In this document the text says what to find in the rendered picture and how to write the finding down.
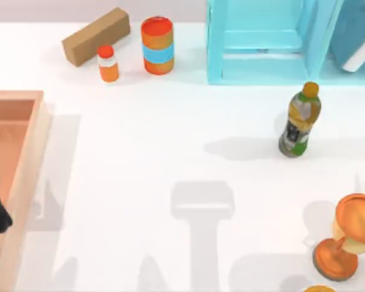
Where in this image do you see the orange and blue can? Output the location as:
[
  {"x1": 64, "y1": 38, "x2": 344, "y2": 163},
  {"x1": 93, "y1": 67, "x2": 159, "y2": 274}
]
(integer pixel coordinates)
[{"x1": 141, "y1": 16, "x2": 175, "y2": 75}]

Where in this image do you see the small orange bottle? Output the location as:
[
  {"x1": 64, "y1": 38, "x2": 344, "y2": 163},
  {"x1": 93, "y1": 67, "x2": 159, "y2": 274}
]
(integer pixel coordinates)
[{"x1": 97, "y1": 44, "x2": 120, "y2": 83}]

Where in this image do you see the yellow and green bottle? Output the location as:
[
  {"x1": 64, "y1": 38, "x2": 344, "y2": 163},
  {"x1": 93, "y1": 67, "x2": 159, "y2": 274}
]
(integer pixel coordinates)
[{"x1": 278, "y1": 81, "x2": 322, "y2": 159}]

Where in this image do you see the light blue rack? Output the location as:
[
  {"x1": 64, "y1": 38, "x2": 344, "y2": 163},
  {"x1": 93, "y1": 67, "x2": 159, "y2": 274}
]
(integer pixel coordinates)
[{"x1": 206, "y1": 0, "x2": 365, "y2": 86}]

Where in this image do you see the brown cardboard block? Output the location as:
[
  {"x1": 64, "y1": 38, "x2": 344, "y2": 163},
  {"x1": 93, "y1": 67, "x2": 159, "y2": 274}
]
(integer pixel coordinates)
[{"x1": 61, "y1": 7, "x2": 131, "y2": 68}]

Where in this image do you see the salmon shallow box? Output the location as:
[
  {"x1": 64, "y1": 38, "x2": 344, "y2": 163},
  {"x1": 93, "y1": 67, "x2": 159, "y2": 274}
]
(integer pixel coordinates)
[{"x1": 0, "y1": 90, "x2": 54, "y2": 292}]

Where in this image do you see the orange trophy cup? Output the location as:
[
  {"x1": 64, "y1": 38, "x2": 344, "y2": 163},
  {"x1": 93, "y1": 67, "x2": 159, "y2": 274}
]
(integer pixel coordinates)
[{"x1": 313, "y1": 193, "x2": 365, "y2": 282}]

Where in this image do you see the orange round object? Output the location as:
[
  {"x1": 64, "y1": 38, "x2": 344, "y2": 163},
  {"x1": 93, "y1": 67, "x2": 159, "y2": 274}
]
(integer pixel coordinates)
[{"x1": 302, "y1": 285, "x2": 336, "y2": 292}]

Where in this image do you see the blue book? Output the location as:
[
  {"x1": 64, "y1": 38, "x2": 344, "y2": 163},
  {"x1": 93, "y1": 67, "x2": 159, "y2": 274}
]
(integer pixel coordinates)
[{"x1": 327, "y1": 0, "x2": 365, "y2": 74}]

